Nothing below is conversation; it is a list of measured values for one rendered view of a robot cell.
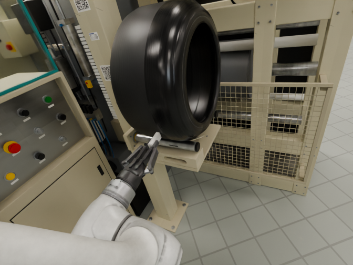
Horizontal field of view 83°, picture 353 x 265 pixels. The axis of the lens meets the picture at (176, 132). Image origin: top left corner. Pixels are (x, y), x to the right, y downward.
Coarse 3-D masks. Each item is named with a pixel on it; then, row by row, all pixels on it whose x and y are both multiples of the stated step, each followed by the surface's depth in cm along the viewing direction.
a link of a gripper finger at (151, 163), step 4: (156, 148) 70; (152, 152) 69; (156, 152) 70; (152, 156) 68; (156, 156) 69; (152, 160) 66; (148, 164) 65; (152, 164) 66; (148, 168) 64; (152, 172) 65
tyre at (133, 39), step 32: (192, 0) 71; (128, 32) 66; (160, 32) 60; (192, 32) 66; (128, 64) 64; (160, 64) 60; (192, 64) 109; (128, 96) 68; (160, 96) 63; (192, 96) 112; (160, 128) 73; (192, 128) 77
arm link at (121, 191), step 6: (114, 180) 60; (120, 180) 59; (108, 186) 59; (114, 186) 58; (120, 186) 58; (126, 186) 59; (102, 192) 58; (108, 192) 57; (114, 192) 57; (120, 192) 57; (126, 192) 58; (132, 192) 60; (120, 198) 56; (126, 198) 58; (132, 198) 60; (126, 204) 57
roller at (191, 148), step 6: (138, 138) 100; (144, 138) 98; (150, 138) 96; (162, 138) 94; (162, 144) 94; (168, 144) 92; (174, 144) 90; (180, 144) 89; (186, 144) 88; (192, 144) 86; (198, 144) 87; (192, 150) 87; (198, 150) 88
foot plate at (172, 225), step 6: (180, 204) 169; (186, 204) 168; (180, 210) 164; (150, 216) 165; (156, 216) 164; (174, 216) 161; (180, 216) 160; (156, 222) 159; (162, 222) 158; (168, 222) 157; (174, 222) 156; (168, 228) 153; (174, 228) 152
